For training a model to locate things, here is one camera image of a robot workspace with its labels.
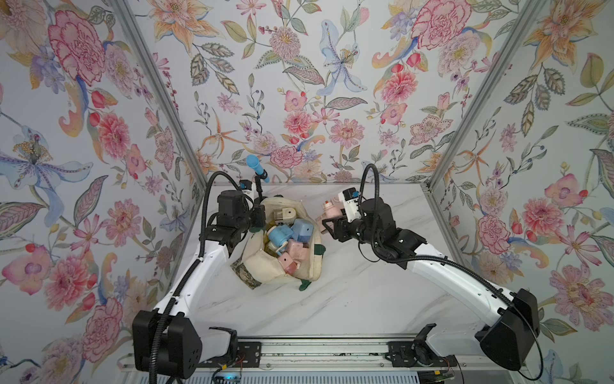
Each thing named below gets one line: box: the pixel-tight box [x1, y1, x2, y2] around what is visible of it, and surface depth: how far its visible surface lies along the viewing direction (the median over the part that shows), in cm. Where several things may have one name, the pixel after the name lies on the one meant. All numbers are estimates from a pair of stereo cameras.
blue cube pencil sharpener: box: [292, 218, 315, 244], surface depth 90 cm
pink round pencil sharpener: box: [316, 196, 343, 232], surface depth 74 cm
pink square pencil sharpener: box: [287, 238, 310, 261], surface depth 91 cm
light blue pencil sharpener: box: [267, 224, 294, 248], surface depth 89 cm
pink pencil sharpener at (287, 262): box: [278, 251, 297, 275], surface depth 88 cm
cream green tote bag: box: [230, 199, 327, 292], surface depth 84 cm
